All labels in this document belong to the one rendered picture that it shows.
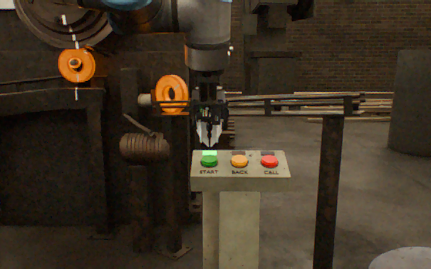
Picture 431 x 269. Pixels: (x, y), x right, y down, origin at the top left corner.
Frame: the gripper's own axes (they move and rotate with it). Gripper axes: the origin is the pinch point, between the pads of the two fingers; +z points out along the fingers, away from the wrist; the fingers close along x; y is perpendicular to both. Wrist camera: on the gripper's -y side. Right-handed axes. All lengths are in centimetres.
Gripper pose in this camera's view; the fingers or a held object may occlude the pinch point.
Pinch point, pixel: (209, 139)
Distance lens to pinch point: 83.9
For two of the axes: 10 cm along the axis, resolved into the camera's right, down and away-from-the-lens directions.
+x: 10.0, 0.0, -0.2
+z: 0.1, 8.4, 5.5
